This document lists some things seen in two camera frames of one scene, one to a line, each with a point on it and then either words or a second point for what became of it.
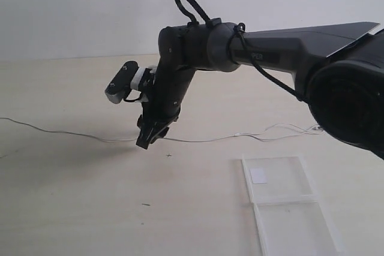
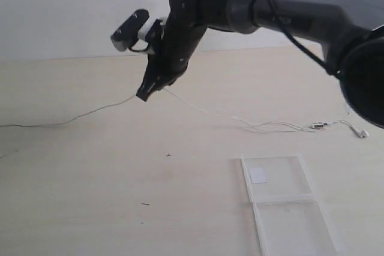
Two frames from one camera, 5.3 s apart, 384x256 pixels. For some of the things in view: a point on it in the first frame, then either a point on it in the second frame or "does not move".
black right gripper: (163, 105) → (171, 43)
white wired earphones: (218, 137) → (251, 125)
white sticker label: (258, 175) does not move
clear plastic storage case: (291, 219) does not move
